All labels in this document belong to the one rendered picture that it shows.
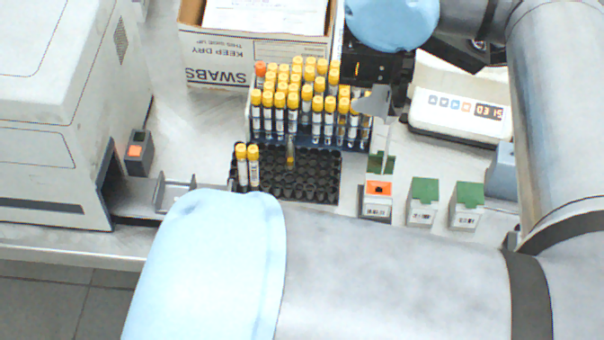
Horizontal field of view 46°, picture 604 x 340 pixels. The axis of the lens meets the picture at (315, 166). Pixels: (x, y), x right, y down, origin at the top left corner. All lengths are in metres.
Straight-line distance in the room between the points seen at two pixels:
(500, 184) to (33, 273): 1.41
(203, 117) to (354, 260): 0.97
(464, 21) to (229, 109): 0.69
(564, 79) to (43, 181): 0.74
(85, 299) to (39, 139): 1.16
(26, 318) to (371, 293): 1.87
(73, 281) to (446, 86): 1.27
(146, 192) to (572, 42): 0.74
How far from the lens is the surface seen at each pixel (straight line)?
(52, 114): 0.88
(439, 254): 0.26
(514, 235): 1.04
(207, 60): 1.19
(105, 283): 2.06
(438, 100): 1.18
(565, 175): 0.37
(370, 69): 0.79
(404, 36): 0.57
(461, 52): 0.77
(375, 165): 1.03
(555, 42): 0.48
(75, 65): 0.90
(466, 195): 1.05
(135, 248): 1.08
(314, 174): 1.09
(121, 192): 1.08
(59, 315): 2.05
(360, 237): 0.25
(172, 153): 1.16
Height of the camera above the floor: 1.80
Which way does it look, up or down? 55 degrees down
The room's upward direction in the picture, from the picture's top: 4 degrees clockwise
